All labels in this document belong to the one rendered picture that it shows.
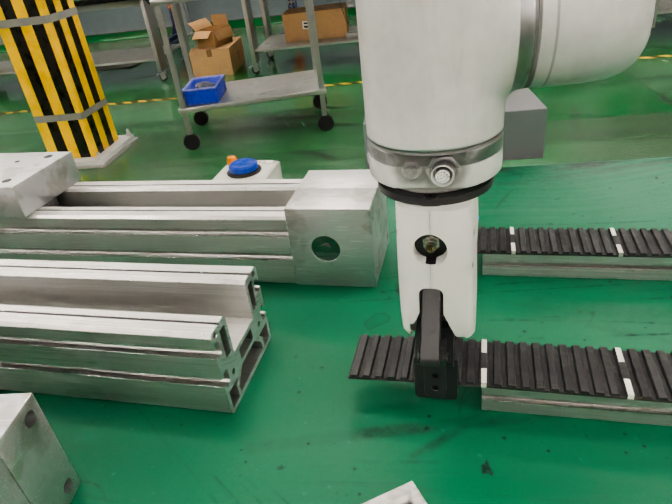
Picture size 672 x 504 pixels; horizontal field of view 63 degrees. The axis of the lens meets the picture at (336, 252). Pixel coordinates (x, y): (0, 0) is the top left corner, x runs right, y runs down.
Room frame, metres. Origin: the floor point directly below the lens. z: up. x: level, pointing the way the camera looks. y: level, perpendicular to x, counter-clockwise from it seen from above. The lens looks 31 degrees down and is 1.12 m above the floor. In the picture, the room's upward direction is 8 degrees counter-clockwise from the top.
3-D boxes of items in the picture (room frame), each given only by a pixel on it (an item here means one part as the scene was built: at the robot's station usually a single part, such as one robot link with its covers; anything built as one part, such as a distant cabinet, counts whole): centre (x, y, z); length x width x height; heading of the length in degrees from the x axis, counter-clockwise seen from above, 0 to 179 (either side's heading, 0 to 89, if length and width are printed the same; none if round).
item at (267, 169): (0.71, 0.11, 0.81); 0.10 x 0.08 x 0.06; 163
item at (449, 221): (0.33, -0.07, 0.93); 0.10 x 0.07 x 0.11; 163
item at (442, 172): (0.33, -0.07, 0.99); 0.09 x 0.08 x 0.03; 163
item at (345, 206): (0.56, -0.01, 0.83); 0.12 x 0.09 x 0.10; 163
